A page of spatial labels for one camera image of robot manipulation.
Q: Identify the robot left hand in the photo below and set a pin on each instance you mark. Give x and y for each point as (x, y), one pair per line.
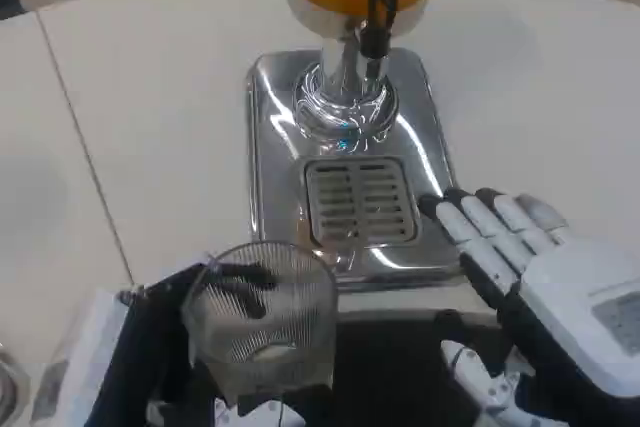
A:
(145, 347)

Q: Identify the steel drip tray grid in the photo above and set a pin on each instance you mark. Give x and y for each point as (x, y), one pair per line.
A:
(361, 202)

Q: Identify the black dispenser tap lever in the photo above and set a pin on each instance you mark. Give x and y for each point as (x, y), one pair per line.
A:
(377, 12)

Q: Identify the clear ribbed glass cup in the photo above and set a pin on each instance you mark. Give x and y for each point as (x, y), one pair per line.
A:
(260, 317)

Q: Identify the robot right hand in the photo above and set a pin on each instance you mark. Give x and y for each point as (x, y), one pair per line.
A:
(565, 297)

